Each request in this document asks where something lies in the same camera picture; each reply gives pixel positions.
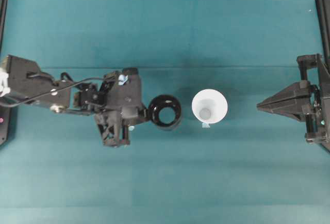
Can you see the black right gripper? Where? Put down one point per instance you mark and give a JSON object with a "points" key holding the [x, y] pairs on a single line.
{"points": [[316, 111]]}

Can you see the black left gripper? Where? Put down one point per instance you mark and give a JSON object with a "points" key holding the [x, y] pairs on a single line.
{"points": [[116, 105]]}

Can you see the black cup holder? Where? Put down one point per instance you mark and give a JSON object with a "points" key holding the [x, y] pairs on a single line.
{"points": [[165, 112]]}

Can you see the white paper cup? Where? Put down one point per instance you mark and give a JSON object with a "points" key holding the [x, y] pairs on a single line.
{"points": [[209, 106]]}

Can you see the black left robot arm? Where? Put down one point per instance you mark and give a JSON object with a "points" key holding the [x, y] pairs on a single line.
{"points": [[23, 82]]}

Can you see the light blue tape marker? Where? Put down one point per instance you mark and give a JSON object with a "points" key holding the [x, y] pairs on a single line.
{"points": [[205, 125]]}

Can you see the black aluminium frame rail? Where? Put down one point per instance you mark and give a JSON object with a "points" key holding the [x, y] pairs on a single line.
{"points": [[323, 17]]}

